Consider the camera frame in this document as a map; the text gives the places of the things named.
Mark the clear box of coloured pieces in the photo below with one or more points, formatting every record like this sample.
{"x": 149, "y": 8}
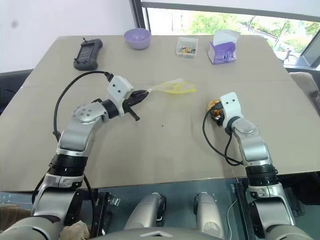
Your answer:
{"x": 187, "y": 48}

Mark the clear yellow-zip plastic bag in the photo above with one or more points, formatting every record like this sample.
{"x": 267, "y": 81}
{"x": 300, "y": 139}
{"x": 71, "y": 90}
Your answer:
{"x": 175, "y": 87}

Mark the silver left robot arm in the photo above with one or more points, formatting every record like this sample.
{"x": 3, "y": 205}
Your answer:
{"x": 75, "y": 130}

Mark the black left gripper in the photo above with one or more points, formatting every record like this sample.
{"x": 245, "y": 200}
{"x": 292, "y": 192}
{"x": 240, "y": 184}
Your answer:
{"x": 130, "y": 107}

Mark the dark upholstered seat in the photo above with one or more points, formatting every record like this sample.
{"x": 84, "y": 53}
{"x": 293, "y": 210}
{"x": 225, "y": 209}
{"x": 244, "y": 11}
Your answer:
{"x": 11, "y": 87}

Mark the small round orange object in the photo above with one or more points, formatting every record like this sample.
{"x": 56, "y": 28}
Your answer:
{"x": 211, "y": 105}

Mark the purple bowl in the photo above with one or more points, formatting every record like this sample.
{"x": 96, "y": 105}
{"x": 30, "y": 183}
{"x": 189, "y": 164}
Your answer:
{"x": 137, "y": 38}

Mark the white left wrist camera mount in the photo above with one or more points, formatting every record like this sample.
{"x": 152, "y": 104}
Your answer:
{"x": 119, "y": 87}

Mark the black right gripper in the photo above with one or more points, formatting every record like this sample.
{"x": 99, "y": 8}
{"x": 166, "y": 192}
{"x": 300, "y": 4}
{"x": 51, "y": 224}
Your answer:
{"x": 221, "y": 115}

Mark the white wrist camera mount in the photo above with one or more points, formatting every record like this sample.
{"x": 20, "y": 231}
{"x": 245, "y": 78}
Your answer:
{"x": 119, "y": 87}
{"x": 231, "y": 105}

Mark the black handheld controller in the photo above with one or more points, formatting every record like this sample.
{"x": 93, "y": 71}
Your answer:
{"x": 87, "y": 53}

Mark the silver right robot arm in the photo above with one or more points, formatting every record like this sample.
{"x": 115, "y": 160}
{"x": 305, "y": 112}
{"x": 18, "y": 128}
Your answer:
{"x": 252, "y": 147}

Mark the silver rounded robot shell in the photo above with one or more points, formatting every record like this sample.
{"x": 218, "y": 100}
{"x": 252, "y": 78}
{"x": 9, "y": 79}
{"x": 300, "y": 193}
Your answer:
{"x": 207, "y": 212}
{"x": 147, "y": 210}

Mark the grey robot torso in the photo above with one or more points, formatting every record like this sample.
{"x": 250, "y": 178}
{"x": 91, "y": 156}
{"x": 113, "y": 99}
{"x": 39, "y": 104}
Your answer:
{"x": 157, "y": 234}

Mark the white tissue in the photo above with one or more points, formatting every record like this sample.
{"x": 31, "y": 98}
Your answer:
{"x": 226, "y": 36}

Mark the purple tissue box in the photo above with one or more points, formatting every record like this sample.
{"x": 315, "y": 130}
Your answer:
{"x": 221, "y": 53}

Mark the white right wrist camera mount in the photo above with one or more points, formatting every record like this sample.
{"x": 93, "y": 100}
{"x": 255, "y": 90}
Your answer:
{"x": 231, "y": 105}

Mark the beige chair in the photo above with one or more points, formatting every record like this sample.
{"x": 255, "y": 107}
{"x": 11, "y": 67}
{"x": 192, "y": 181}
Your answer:
{"x": 303, "y": 86}

